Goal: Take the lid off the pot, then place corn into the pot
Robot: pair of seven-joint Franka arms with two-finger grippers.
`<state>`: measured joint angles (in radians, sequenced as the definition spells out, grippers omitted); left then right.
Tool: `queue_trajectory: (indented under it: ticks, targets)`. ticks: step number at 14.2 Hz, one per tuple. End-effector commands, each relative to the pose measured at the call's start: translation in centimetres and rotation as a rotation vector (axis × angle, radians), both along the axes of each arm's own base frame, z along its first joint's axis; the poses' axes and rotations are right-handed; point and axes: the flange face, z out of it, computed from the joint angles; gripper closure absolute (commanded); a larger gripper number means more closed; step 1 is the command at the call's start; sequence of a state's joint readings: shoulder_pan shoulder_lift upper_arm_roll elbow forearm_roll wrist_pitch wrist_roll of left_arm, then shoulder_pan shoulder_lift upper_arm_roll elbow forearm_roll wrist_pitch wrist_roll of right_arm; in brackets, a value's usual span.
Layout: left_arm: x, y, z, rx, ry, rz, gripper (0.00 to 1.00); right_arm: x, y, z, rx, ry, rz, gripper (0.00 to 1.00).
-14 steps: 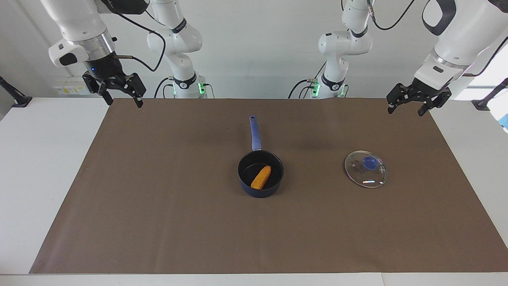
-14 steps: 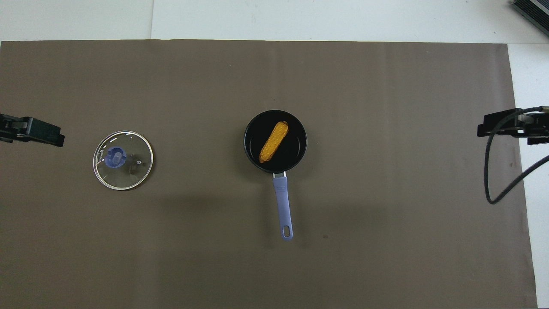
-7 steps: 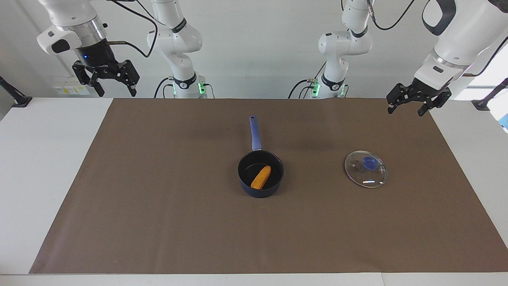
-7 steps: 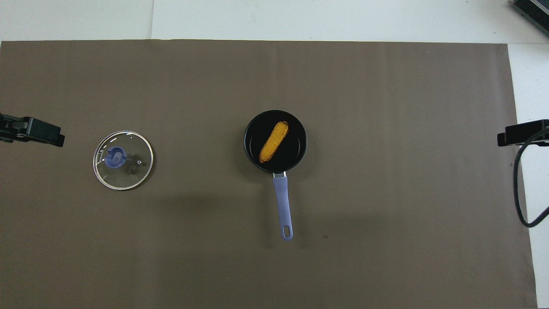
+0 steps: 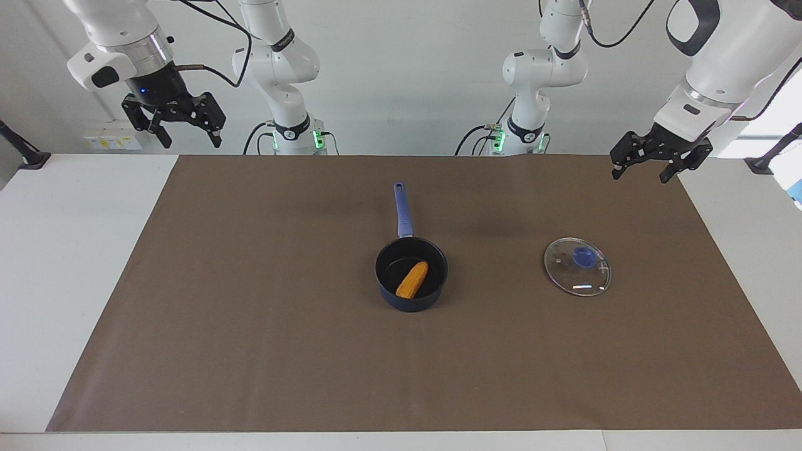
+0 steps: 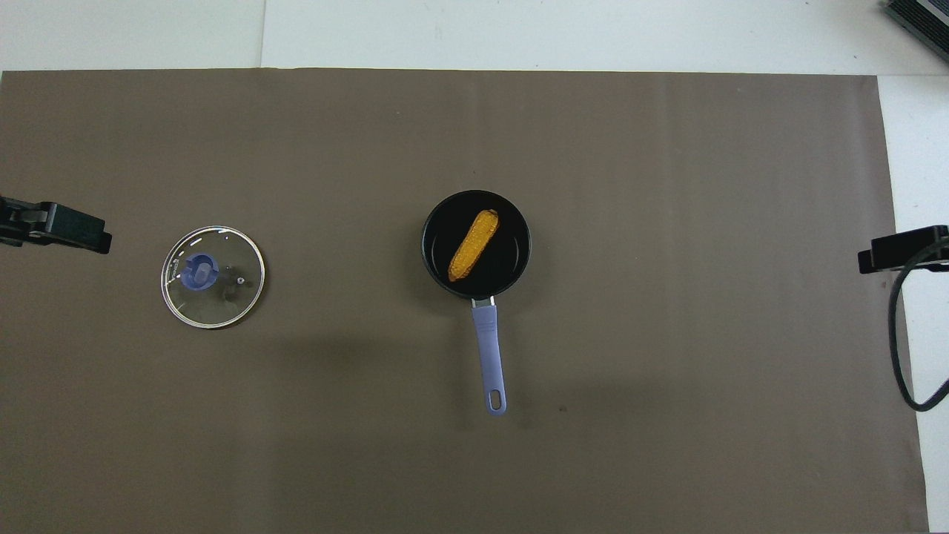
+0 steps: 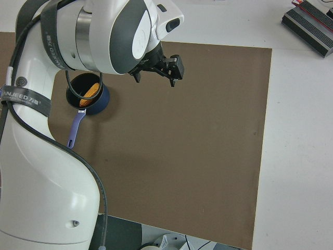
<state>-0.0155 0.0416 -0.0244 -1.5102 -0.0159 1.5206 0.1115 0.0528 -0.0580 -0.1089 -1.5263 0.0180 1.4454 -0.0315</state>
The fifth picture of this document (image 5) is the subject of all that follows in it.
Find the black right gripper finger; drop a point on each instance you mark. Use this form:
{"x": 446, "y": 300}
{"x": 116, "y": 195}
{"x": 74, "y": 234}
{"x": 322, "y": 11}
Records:
{"x": 160, "y": 133}
{"x": 217, "y": 138}

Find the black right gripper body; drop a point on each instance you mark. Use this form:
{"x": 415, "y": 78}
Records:
{"x": 160, "y": 91}

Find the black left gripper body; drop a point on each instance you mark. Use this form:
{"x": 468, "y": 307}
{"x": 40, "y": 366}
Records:
{"x": 664, "y": 144}

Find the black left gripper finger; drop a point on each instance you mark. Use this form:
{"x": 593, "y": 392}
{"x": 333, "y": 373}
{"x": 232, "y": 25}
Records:
{"x": 671, "y": 171}
{"x": 619, "y": 168}

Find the glass lid with purple knob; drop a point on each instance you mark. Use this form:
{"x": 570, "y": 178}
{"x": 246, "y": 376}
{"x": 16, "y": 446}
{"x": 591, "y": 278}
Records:
{"x": 576, "y": 279}

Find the yellow toy corn cob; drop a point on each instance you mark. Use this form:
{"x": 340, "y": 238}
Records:
{"x": 412, "y": 280}

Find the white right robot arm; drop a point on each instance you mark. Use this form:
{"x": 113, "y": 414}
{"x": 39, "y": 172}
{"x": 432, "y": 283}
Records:
{"x": 282, "y": 62}

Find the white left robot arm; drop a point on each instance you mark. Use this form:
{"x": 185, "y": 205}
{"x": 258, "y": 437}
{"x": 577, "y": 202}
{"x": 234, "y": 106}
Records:
{"x": 720, "y": 56}

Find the light blue object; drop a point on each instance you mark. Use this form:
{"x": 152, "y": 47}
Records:
{"x": 796, "y": 193}

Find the brown table mat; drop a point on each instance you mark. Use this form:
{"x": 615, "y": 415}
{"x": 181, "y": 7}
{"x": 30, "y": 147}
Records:
{"x": 250, "y": 344}

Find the white wall socket strip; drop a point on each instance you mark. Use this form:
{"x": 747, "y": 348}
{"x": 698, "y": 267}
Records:
{"x": 113, "y": 139}

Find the black camera stand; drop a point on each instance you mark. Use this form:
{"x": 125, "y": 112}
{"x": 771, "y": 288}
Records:
{"x": 767, "y": 160}
{"x": 25, "y": 153}

